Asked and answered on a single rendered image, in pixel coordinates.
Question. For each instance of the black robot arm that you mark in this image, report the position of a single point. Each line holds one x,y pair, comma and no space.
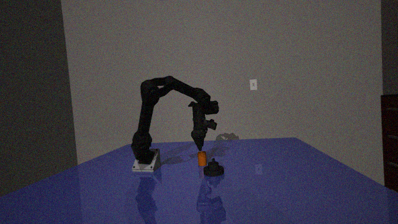
150,96

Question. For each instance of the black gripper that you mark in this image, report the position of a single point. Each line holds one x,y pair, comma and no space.
198,134

